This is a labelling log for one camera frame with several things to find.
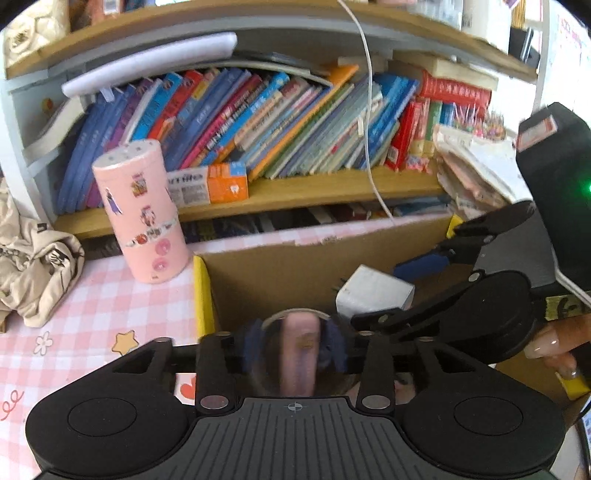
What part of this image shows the cardboard box with yellow edges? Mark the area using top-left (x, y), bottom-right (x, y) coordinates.
top-left (193, 213), bottom-right (585, 416)

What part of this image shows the pink sticker-covered cylinder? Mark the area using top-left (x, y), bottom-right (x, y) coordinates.
top-left (92, 138), bottom-right (191, 283)

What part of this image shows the beige printed cloth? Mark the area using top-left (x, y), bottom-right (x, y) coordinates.
top-left (0, 178), bottom-right (86, 333)

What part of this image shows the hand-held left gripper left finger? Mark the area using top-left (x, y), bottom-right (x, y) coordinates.
top-left (113, 331), bottom-right (241, 416)

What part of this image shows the cream quilted pouch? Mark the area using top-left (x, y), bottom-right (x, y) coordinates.
top-left (4, 0), bottom-right (72, 70)

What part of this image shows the person's right hand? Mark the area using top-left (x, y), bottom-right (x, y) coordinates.
top-left (524, 314), bottom-right (591, 378)

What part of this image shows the stack of loose papers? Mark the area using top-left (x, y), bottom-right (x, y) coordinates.
top-left (434, 124), bottom-right (532, 220)

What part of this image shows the white cable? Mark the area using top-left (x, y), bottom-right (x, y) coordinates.
top-left (337, 0), bottom-right (395, 220)

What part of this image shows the wooden bookshelf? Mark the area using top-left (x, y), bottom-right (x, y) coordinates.
top-left (0, 0), bottom-right (541, 241)

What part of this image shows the orange and white carton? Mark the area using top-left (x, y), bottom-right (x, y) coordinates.
top-left (167, 161), bottom-right (249, 206)

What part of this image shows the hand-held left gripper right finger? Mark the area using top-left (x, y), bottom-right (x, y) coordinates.
top-left (344, 336), bottom-right (490, 413)

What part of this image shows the clear globe with pink insert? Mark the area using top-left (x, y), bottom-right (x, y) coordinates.
top-left (249, 307), bottom-right (361, 398)

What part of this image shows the row of colourful books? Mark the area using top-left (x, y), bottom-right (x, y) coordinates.
top-left (25, 67), bottom-right (495, 215)

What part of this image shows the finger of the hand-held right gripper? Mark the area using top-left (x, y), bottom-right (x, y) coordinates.
top-left (393, 200), bottom-right (539, 282)
top-left (351, 271), bottom-right (491, 334)

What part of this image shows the bundle of coloured pencils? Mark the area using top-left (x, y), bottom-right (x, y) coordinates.
top-left (455, 108), bottom-right (506, 139)

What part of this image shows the small black device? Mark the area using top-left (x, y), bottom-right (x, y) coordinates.
top-left (510, 28), bottom-right (541, 68)

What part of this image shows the white charger block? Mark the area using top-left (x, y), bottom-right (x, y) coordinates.
top-left (335, 264), bottom-right (415, 319)

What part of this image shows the white flat device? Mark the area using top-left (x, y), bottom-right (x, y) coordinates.
top-left (61, 31), bottom-right (238, 99)

